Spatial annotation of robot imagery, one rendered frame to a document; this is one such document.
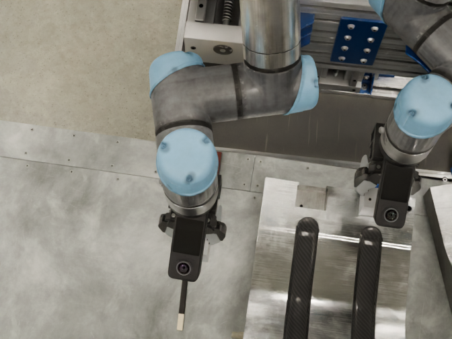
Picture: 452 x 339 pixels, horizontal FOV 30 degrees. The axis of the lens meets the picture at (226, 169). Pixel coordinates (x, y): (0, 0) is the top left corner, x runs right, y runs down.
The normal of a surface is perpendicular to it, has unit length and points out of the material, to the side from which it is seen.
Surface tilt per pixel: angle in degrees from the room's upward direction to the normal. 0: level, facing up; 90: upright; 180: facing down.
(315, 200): 0
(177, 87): 2
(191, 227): 32
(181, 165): 1
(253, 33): 68
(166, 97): 24
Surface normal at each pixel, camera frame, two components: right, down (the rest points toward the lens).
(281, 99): 0.11, 0.62
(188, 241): -0.12, 0.22
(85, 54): 0.00, -0.32
